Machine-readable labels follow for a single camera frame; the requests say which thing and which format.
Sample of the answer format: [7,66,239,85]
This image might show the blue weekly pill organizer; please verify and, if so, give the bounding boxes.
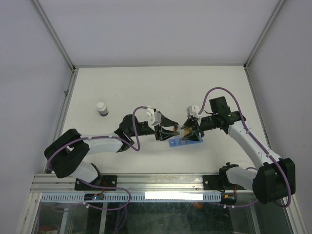
[169,134,203,147]

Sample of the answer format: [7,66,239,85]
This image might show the clear bottle orange pills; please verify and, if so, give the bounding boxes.
[174,125,192,137]

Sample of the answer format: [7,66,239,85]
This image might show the aluminium frame post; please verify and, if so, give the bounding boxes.
[243,0,287,70]
[30,0,75,71]

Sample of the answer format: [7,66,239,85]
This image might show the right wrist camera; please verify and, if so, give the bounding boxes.
[186,105,201,119]

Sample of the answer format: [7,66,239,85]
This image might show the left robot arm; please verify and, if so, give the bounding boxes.
[44,109,178,189]

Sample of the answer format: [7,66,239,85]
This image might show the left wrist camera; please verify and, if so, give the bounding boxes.
[146,106,161,131]

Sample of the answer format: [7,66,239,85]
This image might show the aluminium mounting rail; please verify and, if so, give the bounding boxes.
[30,172,247,195]

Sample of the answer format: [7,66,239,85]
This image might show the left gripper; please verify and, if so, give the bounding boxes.
[129,114,179,140]

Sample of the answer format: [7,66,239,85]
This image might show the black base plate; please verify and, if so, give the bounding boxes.
[202,174,235,193]
[74,175,117,191]

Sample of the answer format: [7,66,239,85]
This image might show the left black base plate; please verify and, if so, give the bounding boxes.
[74,175,117,191]

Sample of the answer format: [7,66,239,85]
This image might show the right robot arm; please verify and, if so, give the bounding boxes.
[182,97,296,204]

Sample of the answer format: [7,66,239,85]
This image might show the left aluminium frame post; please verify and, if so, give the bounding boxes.
[30,0,75,71]

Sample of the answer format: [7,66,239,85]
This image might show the grey slotted cable duct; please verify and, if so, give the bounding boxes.
[41,192,221,203]

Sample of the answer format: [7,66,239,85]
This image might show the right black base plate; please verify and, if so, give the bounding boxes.
[202,174,235,193]

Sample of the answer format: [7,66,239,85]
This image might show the white capped pill bottle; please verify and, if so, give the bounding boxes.
[97,102,109,117]

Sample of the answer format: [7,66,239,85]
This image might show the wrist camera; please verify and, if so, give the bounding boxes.
[186,105,201,119]
[146,106,161,131]

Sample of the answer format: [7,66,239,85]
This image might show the right aluminium frame post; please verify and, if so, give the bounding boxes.
[243,0,287,70]

